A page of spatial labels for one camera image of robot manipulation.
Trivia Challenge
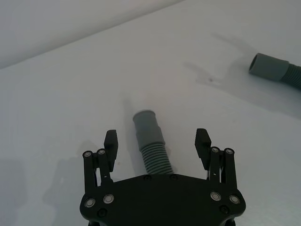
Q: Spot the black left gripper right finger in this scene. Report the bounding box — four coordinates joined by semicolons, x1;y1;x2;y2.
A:
195;128;240;189

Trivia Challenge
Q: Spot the grey corrugated hose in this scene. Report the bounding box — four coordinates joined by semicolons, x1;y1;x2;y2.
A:
248;53;301;91
132;110;176;176

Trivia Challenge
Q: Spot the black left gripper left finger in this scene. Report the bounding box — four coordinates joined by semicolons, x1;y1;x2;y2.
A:
82;129;119;194

